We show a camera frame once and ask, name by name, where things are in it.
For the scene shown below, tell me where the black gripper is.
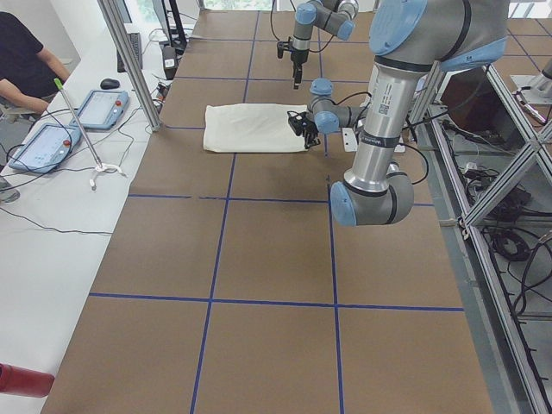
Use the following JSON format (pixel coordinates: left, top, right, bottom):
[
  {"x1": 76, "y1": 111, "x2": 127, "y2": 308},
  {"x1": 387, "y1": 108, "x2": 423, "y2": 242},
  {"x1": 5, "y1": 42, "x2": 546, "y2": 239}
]
[
  {"x1": 277, "y1": 36, "x2": 310, "y2": 90},
  {"x1": 287, "y1": 110, "x2": 321, "y2": 149}
]

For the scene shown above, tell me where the cream long-sleeve cat shirt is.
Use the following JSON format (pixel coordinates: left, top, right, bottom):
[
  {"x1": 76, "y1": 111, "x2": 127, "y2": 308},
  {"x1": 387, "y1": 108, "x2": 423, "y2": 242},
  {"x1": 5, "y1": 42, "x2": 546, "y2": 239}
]
[{"x1": 203, "y1": 103, "x2": 306, "y2": 153}]

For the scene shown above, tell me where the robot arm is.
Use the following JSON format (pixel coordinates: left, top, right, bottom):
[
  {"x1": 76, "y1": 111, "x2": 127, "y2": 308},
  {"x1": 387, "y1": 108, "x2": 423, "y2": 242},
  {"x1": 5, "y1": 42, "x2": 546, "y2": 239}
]
[
  {"x1": 288, "y1": 0, "x2": 509, "y2": 226},
  {"x1": 277, "y1": 0, "x2": 359, "y2": 90}
]

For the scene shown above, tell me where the black keyboard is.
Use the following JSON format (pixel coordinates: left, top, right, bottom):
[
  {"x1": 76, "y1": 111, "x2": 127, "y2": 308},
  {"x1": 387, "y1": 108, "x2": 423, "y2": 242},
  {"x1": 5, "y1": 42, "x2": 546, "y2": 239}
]
[{"x1": 116, "y1": 32, "x2": 143, "y2": 73}]

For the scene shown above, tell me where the black computer mouse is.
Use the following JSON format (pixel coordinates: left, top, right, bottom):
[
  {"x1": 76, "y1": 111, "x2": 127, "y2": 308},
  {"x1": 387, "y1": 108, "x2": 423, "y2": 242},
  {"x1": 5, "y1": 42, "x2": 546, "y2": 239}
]
[{"x1": 100, "y1": 78, "x2": 120, "y2": 90}]

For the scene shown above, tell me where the blue teach pendant far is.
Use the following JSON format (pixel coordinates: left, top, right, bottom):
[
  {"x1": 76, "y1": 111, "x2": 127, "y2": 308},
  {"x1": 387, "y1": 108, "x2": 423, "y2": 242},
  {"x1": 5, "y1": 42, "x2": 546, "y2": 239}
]
[{"x1": 77, "y1": 90, "x2": 129, "y2": 130}]

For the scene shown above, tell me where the blue teach pendant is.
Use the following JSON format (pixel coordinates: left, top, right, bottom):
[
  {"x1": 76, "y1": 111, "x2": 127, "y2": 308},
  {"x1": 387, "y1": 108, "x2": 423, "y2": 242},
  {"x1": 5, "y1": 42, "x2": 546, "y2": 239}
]
[
  {"x1": 8, "y1": 123, "x2": 81, "y2": 173},
  {"x1": 77, "y1": 90, "x2": 129, "y2": 130}
]

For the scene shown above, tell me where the metal grabber stick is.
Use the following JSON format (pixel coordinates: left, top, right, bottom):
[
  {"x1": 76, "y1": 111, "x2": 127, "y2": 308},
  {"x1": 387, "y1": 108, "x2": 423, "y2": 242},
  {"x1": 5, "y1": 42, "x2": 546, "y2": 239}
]
[{"x1": 53, "y1": 78, "x2": 127, "y2": 191}]

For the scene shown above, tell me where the blue teach pendant near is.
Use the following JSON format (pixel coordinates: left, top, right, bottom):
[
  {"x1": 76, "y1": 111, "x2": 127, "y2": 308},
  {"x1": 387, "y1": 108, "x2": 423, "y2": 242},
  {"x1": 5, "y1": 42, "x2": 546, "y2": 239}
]
[{"x1": 8, "y1": 123, "x2": 81, "y2": 173}]

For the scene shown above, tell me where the seated person black shirt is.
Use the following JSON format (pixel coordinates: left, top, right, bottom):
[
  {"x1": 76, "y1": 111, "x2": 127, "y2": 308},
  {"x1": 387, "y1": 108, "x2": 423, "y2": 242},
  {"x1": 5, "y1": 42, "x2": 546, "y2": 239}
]
[{"x1": 1, "y1": 12, "x2": 70, "y2": 114}]

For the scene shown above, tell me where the red bottle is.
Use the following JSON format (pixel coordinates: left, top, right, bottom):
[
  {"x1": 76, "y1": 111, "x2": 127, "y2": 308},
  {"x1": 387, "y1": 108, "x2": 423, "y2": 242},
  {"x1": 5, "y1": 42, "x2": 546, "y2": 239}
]
[{"x1": 1, "y1": 364, "x2": 55, "y2": 398}]

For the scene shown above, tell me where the aluminium frame post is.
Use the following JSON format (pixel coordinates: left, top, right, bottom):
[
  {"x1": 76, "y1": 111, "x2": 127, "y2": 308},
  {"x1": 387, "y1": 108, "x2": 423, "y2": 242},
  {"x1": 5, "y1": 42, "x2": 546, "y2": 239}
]
[{"x1": 97, "y1": 0, "x2": 161, "y2": 132}]

